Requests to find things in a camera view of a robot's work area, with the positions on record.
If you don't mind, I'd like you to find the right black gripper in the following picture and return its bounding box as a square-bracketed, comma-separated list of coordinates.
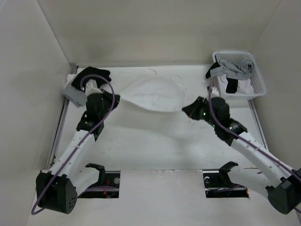
[182, 96, 218, 128]

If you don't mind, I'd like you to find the white tank top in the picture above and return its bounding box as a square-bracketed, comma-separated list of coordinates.
[119, 68, 186, 113]

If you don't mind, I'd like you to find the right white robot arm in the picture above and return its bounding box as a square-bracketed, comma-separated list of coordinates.
[182, 97, 301, 214]

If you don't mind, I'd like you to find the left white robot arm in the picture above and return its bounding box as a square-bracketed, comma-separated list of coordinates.
[31, 90, 120, 215]

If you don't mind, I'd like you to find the folded grey tank top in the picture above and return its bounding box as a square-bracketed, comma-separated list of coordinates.
[62, 83, 87, 107]

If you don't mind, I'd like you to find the folded black tank top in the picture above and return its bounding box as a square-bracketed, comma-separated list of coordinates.
[71, 66, 111, 90]

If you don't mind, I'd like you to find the crumpled black tank top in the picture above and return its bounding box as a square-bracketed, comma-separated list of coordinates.
[205, 62, 238, 94]

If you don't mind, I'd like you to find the crumpled grey tank top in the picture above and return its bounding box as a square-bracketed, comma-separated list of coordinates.
[206, 59, 254, 80]

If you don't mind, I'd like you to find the white garment in basket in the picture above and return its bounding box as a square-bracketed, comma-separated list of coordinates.
[219, 79, 254, 94]

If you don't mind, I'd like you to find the white plastic laundry basket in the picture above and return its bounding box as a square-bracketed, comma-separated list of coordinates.
[212, 50, 267, 100]

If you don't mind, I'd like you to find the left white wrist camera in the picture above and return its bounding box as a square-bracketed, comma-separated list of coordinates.
[84, 79, 103, 96]

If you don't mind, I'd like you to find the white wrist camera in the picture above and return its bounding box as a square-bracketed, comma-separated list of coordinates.
[84, 79, 103, 96]
[207, 86, 220, 98]

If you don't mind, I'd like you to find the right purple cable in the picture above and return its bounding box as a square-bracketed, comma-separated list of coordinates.
[208, 82, 301, 210]

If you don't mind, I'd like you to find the purple cable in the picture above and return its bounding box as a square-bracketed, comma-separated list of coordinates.
[32, 74, 116, 216]
[208, 82, 301, 210]

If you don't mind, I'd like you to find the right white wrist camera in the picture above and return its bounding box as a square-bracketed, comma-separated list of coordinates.
[207, 86, 220, 98]

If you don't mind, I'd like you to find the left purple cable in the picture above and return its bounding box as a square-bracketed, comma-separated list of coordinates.
[32, 74, 116, 216]

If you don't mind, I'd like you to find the left metal table rail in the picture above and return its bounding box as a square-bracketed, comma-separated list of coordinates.
[46, 63, 79, 170]

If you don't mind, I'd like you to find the metal table rail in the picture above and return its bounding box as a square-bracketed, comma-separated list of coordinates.
[248, 100, 269, 152]
[46, 63, 79, 170]

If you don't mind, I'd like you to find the right metal table rail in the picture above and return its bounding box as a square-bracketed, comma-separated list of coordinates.
[248, 100, 269, 152]

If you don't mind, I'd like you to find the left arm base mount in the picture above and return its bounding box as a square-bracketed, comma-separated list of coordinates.
[78, 163, 121, 199]

